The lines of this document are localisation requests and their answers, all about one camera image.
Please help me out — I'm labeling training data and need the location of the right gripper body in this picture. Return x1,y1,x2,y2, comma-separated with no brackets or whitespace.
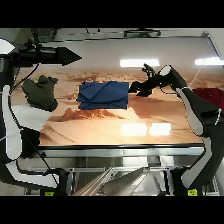
127,78,158,98

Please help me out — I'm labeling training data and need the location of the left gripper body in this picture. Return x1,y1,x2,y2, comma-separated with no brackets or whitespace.
19,45,61,67

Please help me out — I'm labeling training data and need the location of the dark green garment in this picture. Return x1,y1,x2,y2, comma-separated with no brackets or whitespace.
21,75,59,113

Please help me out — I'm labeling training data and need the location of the blue garment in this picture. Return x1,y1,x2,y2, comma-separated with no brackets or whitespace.
76,80,130,111

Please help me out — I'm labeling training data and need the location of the white garment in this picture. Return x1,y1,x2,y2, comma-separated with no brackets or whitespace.
11,104,52,133

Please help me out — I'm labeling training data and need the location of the red garment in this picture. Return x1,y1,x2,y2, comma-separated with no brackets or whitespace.
192,86,224,112

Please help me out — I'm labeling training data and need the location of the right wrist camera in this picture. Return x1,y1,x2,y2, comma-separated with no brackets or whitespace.
141,62,157,80

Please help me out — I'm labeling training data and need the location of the black cable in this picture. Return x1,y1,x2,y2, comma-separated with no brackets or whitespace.
9,61,42,94

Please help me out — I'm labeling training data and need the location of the silver frame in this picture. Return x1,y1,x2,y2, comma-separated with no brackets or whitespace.
19,145,222,197

